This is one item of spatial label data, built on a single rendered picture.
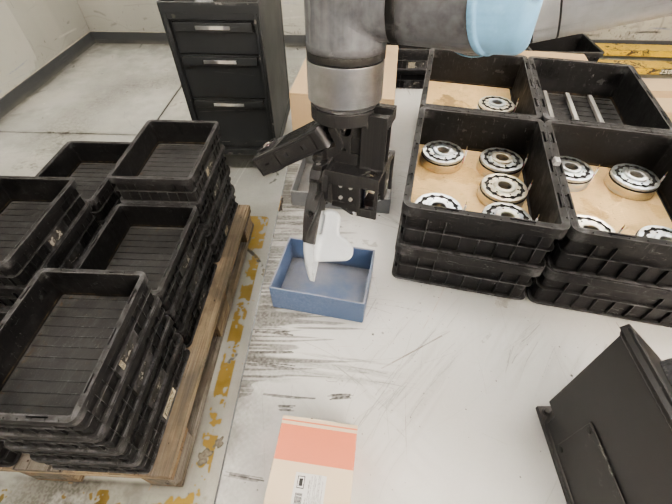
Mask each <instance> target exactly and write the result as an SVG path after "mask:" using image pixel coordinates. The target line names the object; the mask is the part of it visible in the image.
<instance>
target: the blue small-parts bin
mask: <svg viewBox="0 0 672 504"><path fill-rule="evenodd" d="M374 256H375V250H372V249H365V248H359V247H353V255H352V257H351V258H350V259H349V260H347V261H324V262H318V268H317V274H316V279H315V281H314V282H313V281H310V280H309V277H308V274H307V270H306V267H305V262H304V254H303V240H302V239H300V238H294V237H289V239H288V242H287V244H286V247H285V249H284V252H283V254H282V256H281V259H280V261H279V264H278V266H277V269H276V271H275V273H274V276H273V278H272V281H271V283H270V286H269V290H270V294H271V299H272V304H273V307H278V308H283V309H289V310H294V311H300V312H305V313H311V314H316V315H322V316H327V317H333V318H338V319H344V320H349V321H355V322H360V323H362V322H363V319H364V314H365V309H366V304H367V299H368V293H369V288H370V283H371V278H372V272H373V265H374Z"/></svg>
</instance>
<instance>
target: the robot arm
mask: <svg viewBox="0 0 672 504"><path fill-rule="evenodd" d="M671 15H672V0H304V16H305V36H306V51H307V56H306V63H307V85H308V98H309V100H310V101H311V117H312V119H313V120H314V121H312V122H310V123H308V124H306V125H304V126H302V127H300V128H298V129H296V130H294V131H292V132H290V133H288V134H286V135H284V136H282V137H280V138H278V139H276V138H274V139H272V140H270V141H268V142H266V143H265V144H264V145H263V146H261V147H260V148H259V149H258V150H257V151H258V153H257V154H256V155H255V157H254V158H253V159H252V161H253V163H254V164H255V165H256V167H257V168H258V170H259V171H260V172H261V174H262V175H263V176H265V175H268V174H270V173H275V172H278V171H280V170H282V169H283V168H285V167H286V166H288V165H290V164H293V163H295V162H297V161H300V160H302V159H304V158H306V157H309V156H311V155H313V154H314V155H313V156H312V160H313V162H314V164H313V165H312V168H311V171H310V176H309V191H308V195H307V198H306V203H305V208H304V216H303V237H302V240H303V254H304V262H305V267H306V270H307V274H308V277H309V280H310V281H313V282H314V281H315V279H316V274H317V268H318V262H324V261H347V260H349V259H350V258H351V257H352V255H353V246H352V244H351V243H350V242H348V241H347V240H346V239H345V238H344V237H343V236H342V235H341V234H340V223H341V218H340V215H339V213H338V212H337V211H335V210H332V209H329V210H325V205H326V204H328V203H332V206H336V207H341V208H342V209H343V210H344V211H346V212H347V213H349V214H351V215H353V214H354V212H356V216H359V217H364V218H368V219H373V220H376V214H377V202H378V201H381V200H384V199H385V196H386V194H387V189H391V186H392V177H393V168H394V159H395V150H389V147H390V137H391V127H392V123H393V122H394V120H395V119H396V111H397V105H390V104H383V103H380V101H381V99H382V92H383V79H384V67H385V55H386V45H387V42H388V43H391V44H398V45H407V46H417V47H426V48H435V49H444V50H451V51H454V52H455V53H457V54H459V55H461V56H464V57H469V58H477V57H482V56H486V57H487V56H491V55H494V54H495V55H518V54H520V53H522V52H523V51H524V50H525V49H526V48H527V47H528V45H529V44H532V43H535V42H540V41H545V40H550V39H555V38H560V37H566V36H571V35H576V34H581V33H586V32H591V31H596V30H601V29H606V28H611V27H616V26H621V25H626V24H631V23H636V22H641V21H646V20H651V19H656V18H661V17H666V16H671ZM389 169H390V174H389ZM388 179H389V180H388ZM368 206H369V207H373V210H371V209H368Z"/></svg>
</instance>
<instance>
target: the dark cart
mask: <svg viewBox="0 0 672 504"><path fill-rule="evenodd" d="M156 3H157V6H158V10H159V12H160V16H161V19H162V23H163V26H164V29H165V32H166V36H167V39H168V42H169V46H170V49H171V52H172V56H173V59H174V62H175V66H176V69H177V72H178V76H179V79H180V82H181V86H182V89H183V92H184V96H185V99H186V102H187V106H188V109H189V112H190V116H191V119H192V120H196V121H217V122H218V123H219V127H220V129H219V131H218V134H219V135H221V137H220V143H221V144H223V145H224V147H225V153H224V154H230V155H256V154H257V153H258V151H257V150H258V149H259V148H260V147H261V146H263V145H264V144H265V143H266V142H268V141H270V140H272V139H274V138H276V139H278V138H280V137H282V136H283V134H284V130H285V126H286V123H287V119H288V115H289V111H290V97H289V82H288V71H287V60H286V49H285V38H284V28H283V17H282V6H281V0H214V1H213V2H195V0H158V1H157V2H156Z"/></svg>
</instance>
